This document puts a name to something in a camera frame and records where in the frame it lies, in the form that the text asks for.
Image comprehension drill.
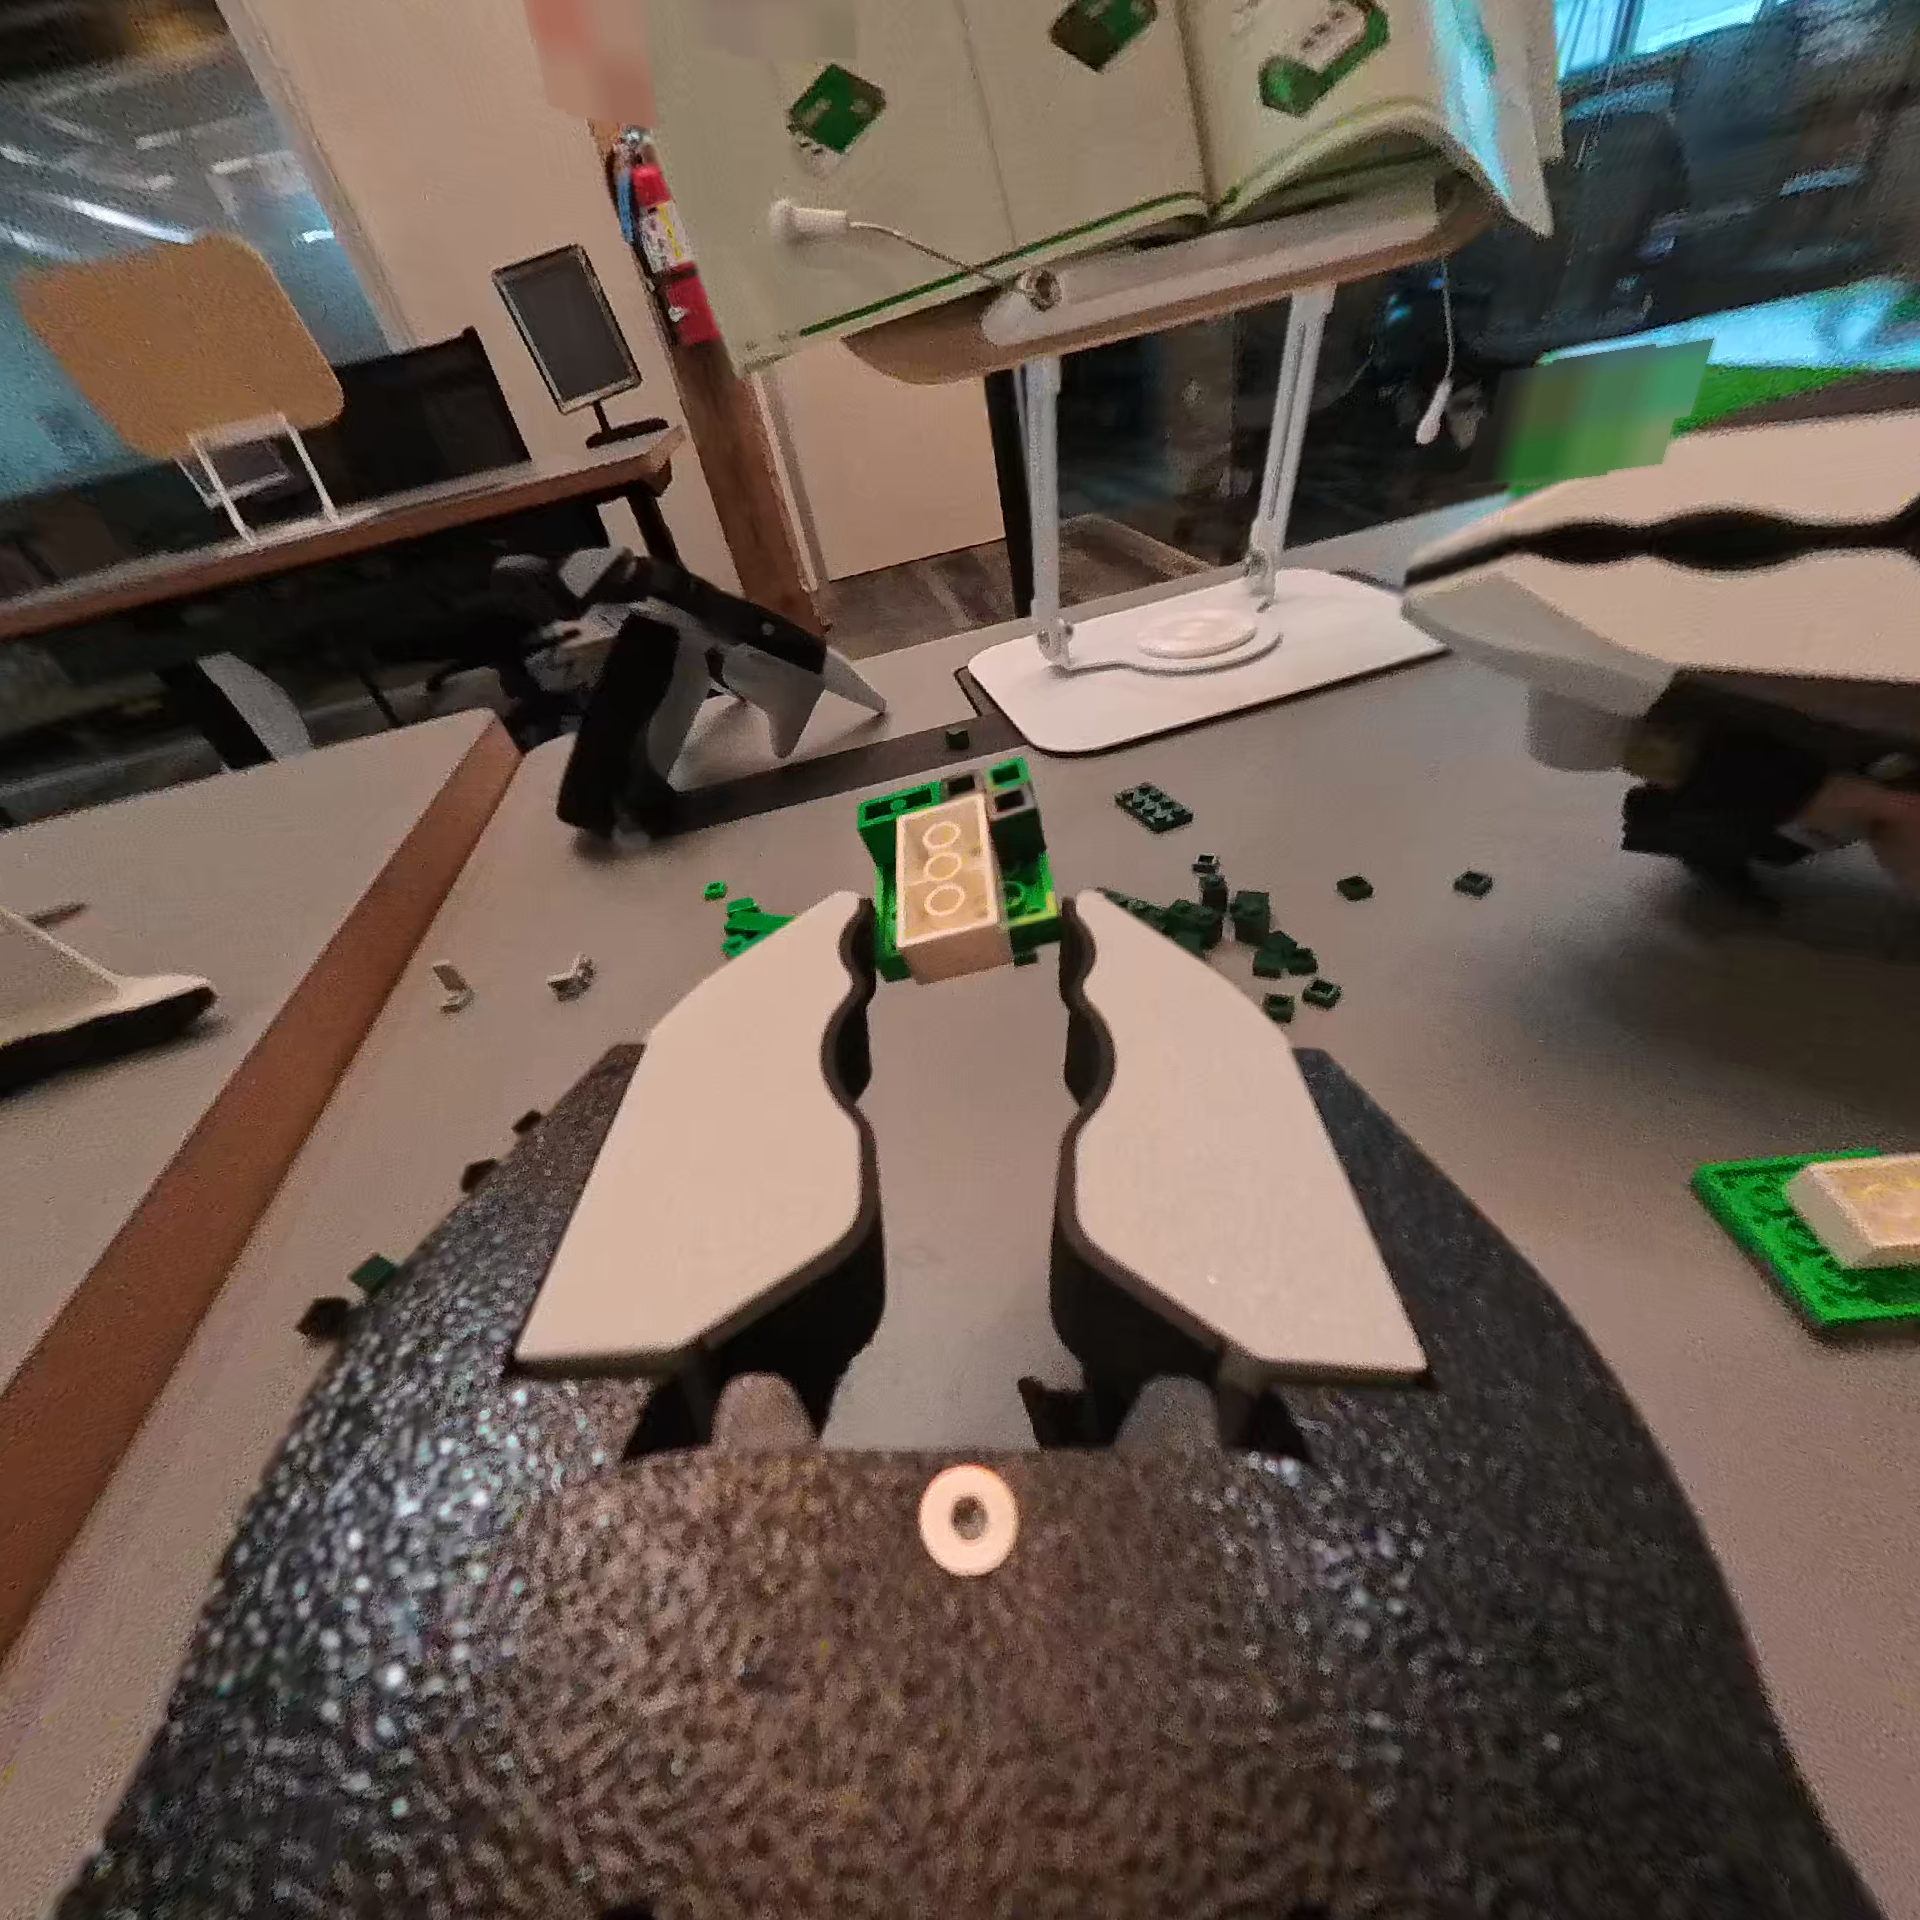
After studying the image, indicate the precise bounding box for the green lego set box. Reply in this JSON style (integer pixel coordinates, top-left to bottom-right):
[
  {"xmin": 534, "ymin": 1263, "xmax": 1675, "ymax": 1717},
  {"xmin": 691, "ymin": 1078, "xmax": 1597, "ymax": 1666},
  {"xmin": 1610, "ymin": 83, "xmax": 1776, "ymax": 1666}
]
[{"xmin": 1675, "ymin": 310, "xmax": 1920, "ymax": 440}]

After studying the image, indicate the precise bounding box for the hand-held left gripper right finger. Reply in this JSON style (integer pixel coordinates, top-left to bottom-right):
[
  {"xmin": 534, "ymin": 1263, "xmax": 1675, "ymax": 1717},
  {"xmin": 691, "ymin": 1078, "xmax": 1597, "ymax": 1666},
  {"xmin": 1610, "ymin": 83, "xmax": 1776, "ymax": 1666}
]
[{"xmin": 1053, "ymin": 891, "xmax": 1433, "ymax": 1427}]

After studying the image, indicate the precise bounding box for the grey framed tablet monitor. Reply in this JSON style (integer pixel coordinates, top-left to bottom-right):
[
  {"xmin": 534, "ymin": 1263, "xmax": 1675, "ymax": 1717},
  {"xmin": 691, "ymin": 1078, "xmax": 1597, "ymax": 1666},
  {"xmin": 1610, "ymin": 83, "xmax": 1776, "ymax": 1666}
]
[{"xmin": 491, "ymin": 244, "xmax": 667, "ymax": 447}]

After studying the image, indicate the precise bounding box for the person's right hand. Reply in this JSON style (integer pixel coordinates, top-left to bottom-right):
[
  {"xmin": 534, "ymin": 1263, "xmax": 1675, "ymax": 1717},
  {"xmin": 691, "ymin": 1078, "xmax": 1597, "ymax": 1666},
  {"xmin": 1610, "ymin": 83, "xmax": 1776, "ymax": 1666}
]
[{"xmin": 1802, "ymin": 753, "xmax": 1920, "ymax": 858}]

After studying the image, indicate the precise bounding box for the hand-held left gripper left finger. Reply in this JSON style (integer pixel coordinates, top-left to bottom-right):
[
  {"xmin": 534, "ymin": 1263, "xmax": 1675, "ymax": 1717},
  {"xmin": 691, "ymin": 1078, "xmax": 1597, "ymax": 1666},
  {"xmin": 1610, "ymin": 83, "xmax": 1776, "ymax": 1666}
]
[{"xmin": 514, "ymin": 891, "xmax": 884, "ymax": 1382}]

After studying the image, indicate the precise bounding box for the lego instruction booklet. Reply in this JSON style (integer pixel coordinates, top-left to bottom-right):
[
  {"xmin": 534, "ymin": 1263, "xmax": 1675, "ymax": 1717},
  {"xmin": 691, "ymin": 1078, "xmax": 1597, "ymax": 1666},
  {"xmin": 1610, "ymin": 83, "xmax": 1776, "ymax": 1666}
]
[{"xmin": 645, "ymin": 0, "xmax": 1569, "ymax": 375}]

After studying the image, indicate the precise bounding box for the bright green lego piece pile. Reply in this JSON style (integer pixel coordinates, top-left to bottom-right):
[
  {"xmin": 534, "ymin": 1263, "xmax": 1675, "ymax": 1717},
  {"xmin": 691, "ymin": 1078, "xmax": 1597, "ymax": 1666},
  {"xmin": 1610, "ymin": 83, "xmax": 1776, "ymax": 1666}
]
[{"xmin": 706, "ymin": 879, "xmax": 797, "ymax": 963}]

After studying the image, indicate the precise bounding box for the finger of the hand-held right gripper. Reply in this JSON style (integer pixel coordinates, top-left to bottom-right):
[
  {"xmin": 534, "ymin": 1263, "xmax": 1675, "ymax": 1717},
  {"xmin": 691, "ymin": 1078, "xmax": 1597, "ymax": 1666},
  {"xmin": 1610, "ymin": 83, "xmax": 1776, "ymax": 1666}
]
[
  {"xmin": 1402, "ymin": 542, "xmax": 1920, "ymax": 719},
  {"xmin": 1408, "ymin": 410, "xmax": 1920, "ymax": 579}
]

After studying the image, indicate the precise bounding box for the black and white spare device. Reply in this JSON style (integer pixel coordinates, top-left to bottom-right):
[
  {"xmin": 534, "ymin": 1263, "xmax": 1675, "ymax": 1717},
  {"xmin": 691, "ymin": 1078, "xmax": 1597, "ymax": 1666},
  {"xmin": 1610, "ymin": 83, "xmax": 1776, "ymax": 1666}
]
[{"xmin": 495, "ymin": 545, "xmax": 884, "ymax": 843}]

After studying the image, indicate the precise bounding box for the white book stand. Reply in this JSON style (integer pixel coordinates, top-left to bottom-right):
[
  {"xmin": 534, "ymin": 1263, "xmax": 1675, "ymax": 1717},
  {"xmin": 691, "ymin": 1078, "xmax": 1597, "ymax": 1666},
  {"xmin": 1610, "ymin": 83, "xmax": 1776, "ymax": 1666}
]
[{"xmin": 768, "ymin": 197, "xmax": 1451, "ymax": 753}]

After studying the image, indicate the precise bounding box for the wooden board clear stand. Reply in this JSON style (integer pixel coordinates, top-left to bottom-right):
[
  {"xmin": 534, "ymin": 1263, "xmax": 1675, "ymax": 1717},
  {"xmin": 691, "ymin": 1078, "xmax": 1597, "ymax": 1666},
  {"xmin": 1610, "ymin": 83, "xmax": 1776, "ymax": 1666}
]
[{"xmin": 14, "ymin": 231, "xmax": 350, "ymax": 531}]

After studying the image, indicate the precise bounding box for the dark computer monitor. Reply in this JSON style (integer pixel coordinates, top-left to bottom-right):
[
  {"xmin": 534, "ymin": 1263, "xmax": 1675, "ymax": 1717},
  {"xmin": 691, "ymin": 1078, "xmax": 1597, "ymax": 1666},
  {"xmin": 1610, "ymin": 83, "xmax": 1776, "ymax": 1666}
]
[{"xmin": 322, "ymin": 328, "xmax": 534, "ymax": 507}]

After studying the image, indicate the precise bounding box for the dark green lego piece pile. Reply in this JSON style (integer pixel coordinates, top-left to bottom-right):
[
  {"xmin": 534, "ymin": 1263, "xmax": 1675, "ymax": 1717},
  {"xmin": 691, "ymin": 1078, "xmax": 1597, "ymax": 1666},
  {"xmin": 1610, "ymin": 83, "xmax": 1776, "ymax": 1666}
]
[{"xmin": 1099, "ymin": 853, "xmax": 1342, "ymax": 1023}]

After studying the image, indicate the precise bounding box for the green lego plate cream brick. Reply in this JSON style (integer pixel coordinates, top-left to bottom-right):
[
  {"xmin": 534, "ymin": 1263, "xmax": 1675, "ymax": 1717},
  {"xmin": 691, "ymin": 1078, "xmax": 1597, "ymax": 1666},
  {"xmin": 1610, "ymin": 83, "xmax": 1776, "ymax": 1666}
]
[
  {"xmin": 858, "ymin": 757, "xmax": 1071, "ymax": 984},
  {"xmin": 1693, "ymin": 1149, "xmax": 1920, "ymax": 1332}
]

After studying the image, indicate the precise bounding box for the wooden side desk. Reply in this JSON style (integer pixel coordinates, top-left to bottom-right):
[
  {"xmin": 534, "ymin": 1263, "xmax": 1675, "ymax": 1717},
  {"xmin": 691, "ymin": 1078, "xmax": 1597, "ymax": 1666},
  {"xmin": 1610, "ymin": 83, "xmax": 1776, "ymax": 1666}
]
[{"xmin": 0, "ymin": 425, "xmax": 685, "ymax": 647}]

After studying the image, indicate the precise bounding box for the spare pale finger plate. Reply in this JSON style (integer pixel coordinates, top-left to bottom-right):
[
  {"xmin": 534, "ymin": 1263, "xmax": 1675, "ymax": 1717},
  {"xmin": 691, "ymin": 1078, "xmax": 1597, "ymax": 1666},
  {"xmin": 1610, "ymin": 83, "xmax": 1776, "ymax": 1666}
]
[{"xmin": 0, "ymin": 908, "xmax": 220, "ymax": 1086}]

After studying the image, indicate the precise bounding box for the red fire extinguisher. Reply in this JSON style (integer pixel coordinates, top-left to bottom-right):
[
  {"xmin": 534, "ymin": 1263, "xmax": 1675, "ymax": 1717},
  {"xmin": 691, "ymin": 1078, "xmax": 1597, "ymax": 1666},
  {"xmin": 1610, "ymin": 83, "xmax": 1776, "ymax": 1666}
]
[{"xmin": 610, "ymin": 130, "xmax": 706, "ymax": 350}]

